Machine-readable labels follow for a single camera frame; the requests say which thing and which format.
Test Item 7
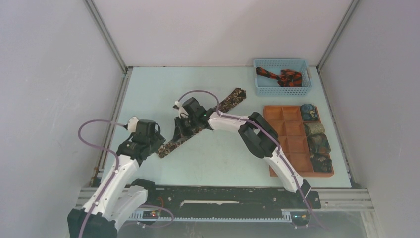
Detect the aluminium frame rail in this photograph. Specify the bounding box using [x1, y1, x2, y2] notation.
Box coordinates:
[75, 187, 375, 212]

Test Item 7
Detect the blue plastic basket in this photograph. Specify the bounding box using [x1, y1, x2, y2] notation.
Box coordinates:
[253, 58, 312, 96]

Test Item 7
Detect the wooden compartment tray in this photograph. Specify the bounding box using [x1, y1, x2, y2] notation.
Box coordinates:
[263, 106, 334, 178]

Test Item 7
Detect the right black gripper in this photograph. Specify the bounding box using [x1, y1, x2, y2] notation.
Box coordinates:
[172, 116, 199, 145]

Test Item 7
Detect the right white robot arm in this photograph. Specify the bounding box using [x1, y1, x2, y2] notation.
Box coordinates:
[172, 97, 311, 207]

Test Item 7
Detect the green camo rolled tie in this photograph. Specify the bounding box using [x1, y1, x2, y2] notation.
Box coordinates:
[307, 134, 331, 154]

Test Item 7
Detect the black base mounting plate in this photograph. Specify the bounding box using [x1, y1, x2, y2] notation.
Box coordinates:
[144, 186, 321, 220]

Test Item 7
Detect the blue rolled tie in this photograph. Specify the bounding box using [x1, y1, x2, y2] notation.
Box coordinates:
[300, 104, 319, 121]

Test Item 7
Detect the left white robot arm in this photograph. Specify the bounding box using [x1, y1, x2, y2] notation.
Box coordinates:
[67, 117, 165, 238]

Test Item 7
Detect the dark camo rolled tie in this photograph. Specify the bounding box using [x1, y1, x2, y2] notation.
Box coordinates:
[310, 153, 333, 173]

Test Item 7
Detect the olive rolled tie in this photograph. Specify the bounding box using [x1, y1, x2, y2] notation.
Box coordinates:
[304, 122, 325, 136]

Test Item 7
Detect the red black patterned tie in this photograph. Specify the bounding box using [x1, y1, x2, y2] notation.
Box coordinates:
[256, 67, 303, 87]

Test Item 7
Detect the brown floral tie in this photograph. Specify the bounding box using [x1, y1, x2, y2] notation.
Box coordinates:
[157, 88, 247, 158]

